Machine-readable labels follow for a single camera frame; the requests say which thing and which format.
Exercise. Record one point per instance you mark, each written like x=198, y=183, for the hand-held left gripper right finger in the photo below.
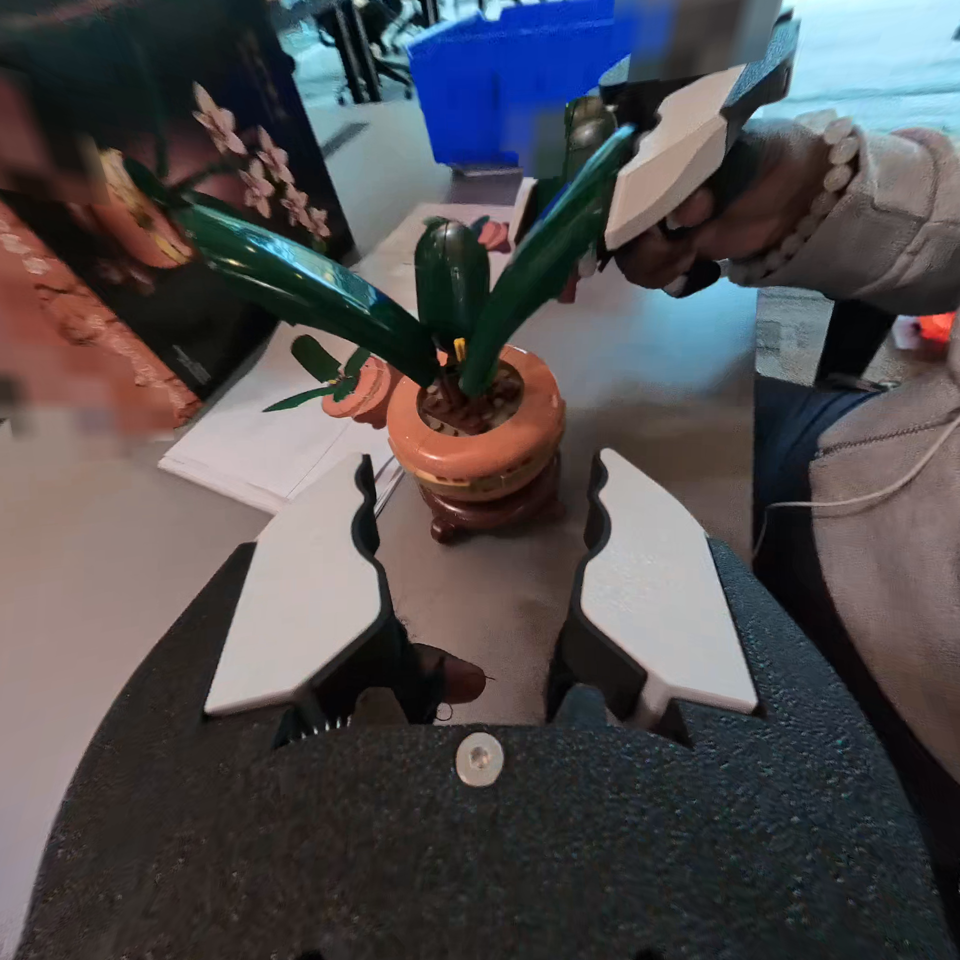
x=660, y=600

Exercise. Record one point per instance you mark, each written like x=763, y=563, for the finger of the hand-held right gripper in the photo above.
x=667, y=180

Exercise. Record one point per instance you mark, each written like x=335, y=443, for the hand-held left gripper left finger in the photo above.
x=307, y=607

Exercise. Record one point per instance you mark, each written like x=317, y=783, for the building instruction booklet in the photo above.
x=247, y=442

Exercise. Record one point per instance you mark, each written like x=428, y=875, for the person's right forearm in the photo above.
x=900, y=217

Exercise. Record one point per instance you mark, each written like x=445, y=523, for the grey desk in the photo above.
x=660, y=375

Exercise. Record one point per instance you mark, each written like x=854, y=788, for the person's right hand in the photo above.
x=772, y=187

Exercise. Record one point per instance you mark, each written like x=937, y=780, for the person's left hand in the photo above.
x=457, y=675

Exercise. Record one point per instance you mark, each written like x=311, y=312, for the blue plastic bin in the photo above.
x=487, y=82

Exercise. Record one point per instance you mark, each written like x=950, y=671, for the black orchid toy set box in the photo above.
x=225, y=322

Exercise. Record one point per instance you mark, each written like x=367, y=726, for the orange object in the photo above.
x=934, y=330

